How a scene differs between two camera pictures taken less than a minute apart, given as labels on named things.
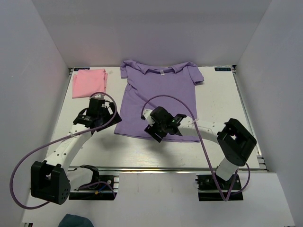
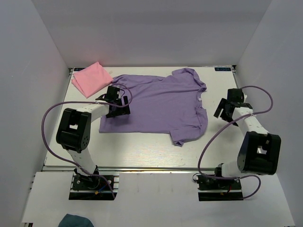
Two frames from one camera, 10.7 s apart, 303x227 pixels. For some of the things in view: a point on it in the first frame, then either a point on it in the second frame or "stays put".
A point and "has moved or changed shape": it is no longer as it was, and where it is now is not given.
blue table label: [222, 69] stays put
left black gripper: [113, 108] to [122, 111]
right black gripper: [152, 130] to [223, 101]
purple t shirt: [146, 87] has moved or changed shape
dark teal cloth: [70, 220] stays put
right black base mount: [208, 190] stays put
